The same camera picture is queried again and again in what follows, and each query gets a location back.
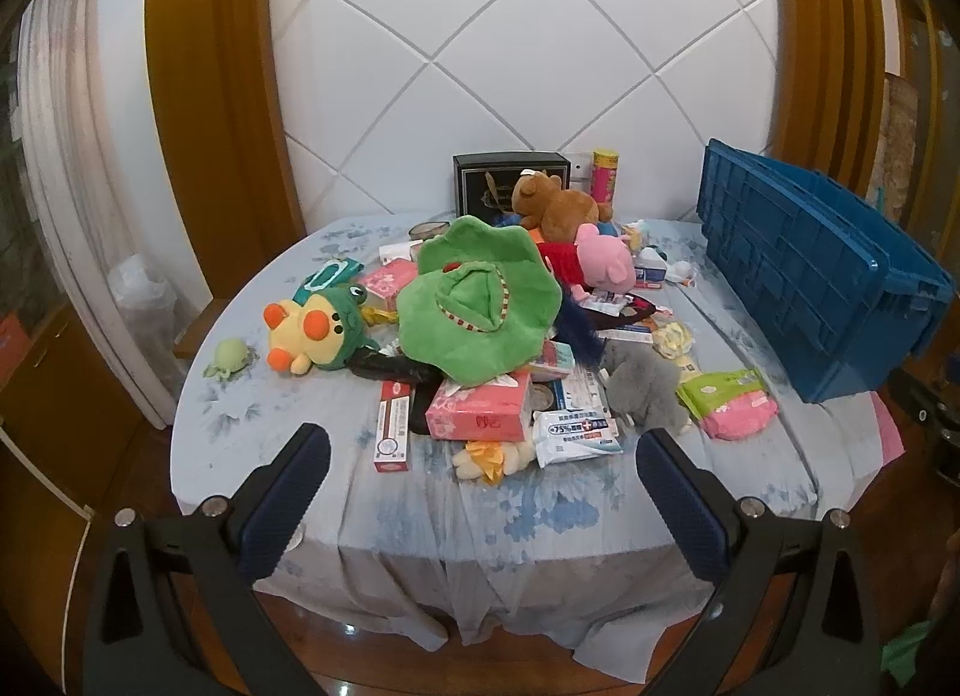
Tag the white curtain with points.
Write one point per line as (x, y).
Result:
(82, 141)

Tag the green wet wipes pack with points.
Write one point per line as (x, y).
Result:
(326, 274)

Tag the green cloth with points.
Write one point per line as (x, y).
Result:
(911, 655)

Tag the clear yellow tissue packet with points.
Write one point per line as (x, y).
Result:
(671, 340)

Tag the white box blue red label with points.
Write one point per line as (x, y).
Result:
(649, 274)

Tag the red white toothpaste box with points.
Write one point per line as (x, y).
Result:
(394, 433)

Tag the blue plastic crate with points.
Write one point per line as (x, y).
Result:
(787, 276)

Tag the round tape roll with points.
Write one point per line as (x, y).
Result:
(427, 229)

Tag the small pink white box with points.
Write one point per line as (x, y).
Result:
(555, 358)

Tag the cream bear plush gold dress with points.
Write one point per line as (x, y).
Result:
(517, 456)

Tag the pink floral tissue box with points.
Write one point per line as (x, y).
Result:
(382, 280)
(472, 415)

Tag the white wipes packet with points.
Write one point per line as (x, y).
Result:
(607, 302)

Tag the small green turtle toy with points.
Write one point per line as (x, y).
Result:
(231, 355)

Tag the white blue flat box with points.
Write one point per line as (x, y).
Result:
(581, 388)

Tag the pink yellow cylindrical can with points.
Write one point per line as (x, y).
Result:
(606, 178)

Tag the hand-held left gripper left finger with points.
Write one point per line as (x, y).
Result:
(289, 501)

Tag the yellow duck plush green hood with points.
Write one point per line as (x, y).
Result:
(300, 328)

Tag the white goose plush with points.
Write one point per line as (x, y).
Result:
(681, 272)

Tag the white blue wipes pack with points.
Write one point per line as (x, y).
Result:
(577, 437)

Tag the pink pig plush red dress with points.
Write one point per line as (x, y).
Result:
(604, 261)

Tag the clear plastic bag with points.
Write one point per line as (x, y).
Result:
(142, 298)

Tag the green pink pad pack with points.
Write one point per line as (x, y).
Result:
(731, 411)

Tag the green plush hat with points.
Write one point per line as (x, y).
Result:
(465, 336)

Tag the pink cloth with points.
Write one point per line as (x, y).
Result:
(889, 433)

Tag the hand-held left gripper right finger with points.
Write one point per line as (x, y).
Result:
(686, 508)

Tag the brown teddy bear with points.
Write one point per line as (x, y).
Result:
(562, 208)

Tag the long yellow packet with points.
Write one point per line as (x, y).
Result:
(382, 315)

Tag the black gift box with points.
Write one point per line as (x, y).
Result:
(480, 178)

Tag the wooden cabinet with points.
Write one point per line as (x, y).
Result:
(45, 403)

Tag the grey plush toy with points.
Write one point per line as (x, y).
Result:
(641, 381)

